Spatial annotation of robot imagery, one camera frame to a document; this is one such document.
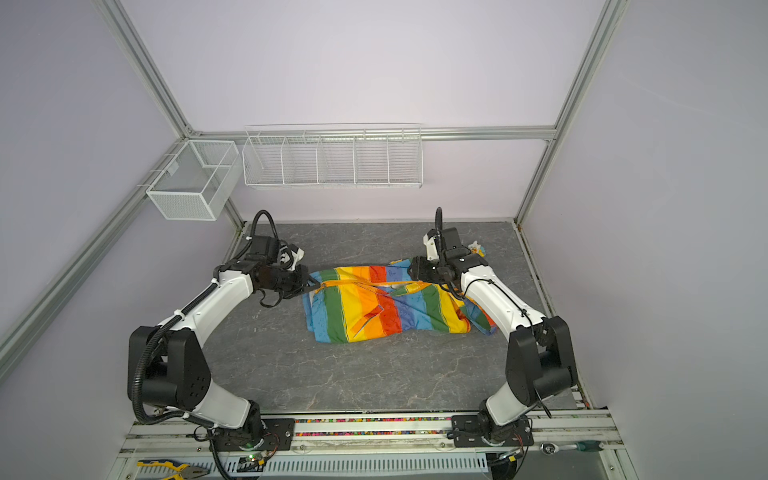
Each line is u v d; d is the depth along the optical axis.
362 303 0.94
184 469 0.68
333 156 1.01
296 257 0.83
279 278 0.73
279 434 0.74
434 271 0.74
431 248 0.80
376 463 0.71
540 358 0.44
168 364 0.44
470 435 0.73
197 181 0.97
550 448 0.70
